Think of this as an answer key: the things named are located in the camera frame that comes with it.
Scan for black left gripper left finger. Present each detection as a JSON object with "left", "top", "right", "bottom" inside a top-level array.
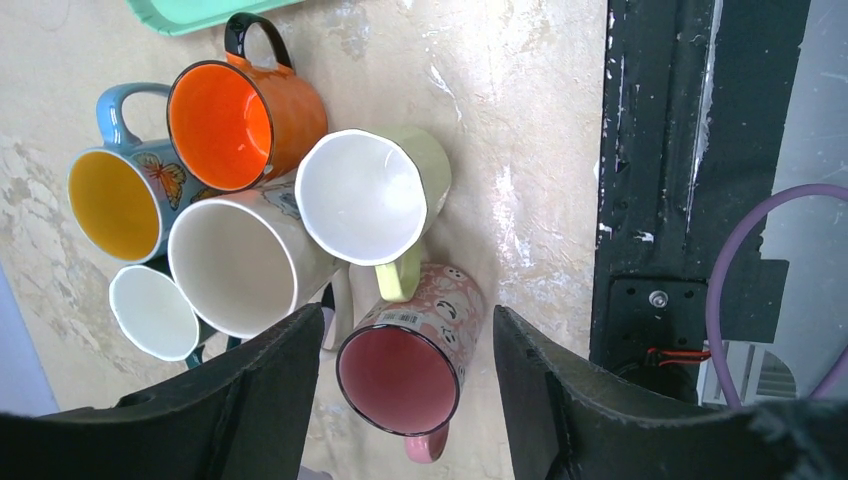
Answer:
[{"left": 1, "top": 303, "right": 324, "bottom": 479}]

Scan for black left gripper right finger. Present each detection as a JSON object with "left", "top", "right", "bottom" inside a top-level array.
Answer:
[{"left": 493, "top": 306, "right": 847, "bottom": 479}]

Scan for dark green mug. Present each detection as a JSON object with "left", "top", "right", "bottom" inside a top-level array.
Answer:
[{"left": 108, "top": 255, "right": 218, "bottom": 369}]

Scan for cream floral mug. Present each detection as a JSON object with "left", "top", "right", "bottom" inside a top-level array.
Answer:
[{"left": 167, "top": 180, "right": 354, "bottom": 351}]

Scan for pink ghost mug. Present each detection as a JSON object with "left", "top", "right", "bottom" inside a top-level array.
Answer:
[{"left": 335, "top": 263, "right": 484, "bottom": 464}]

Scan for pale green faceted mug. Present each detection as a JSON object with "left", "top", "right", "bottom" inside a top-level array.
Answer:
[{"left": 295, "top": 126, "right": 452, "bottom": 302}]

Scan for blue butterfly mug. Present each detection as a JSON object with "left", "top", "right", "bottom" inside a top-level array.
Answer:
[{"left": 67, "top": 82, "right": 221, "bottom": 264}]

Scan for orange mug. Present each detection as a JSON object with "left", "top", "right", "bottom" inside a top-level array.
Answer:
[{"left": 167, "top": 12, "right": 328, "bottom": 192}]

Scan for green floral serving tray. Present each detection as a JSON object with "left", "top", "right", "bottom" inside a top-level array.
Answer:
[{"left": 126, "top": 0, "right": 300, "bottom": 36}]

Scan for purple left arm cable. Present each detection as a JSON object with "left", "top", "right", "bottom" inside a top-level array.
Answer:
[{"left": 704, "top": 183, "right": 848, "bottom": 409}]

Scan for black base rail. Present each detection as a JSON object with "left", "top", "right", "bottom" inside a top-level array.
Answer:
[{"left": 590, "top": 1, "right": 810, "bottom": 404}]

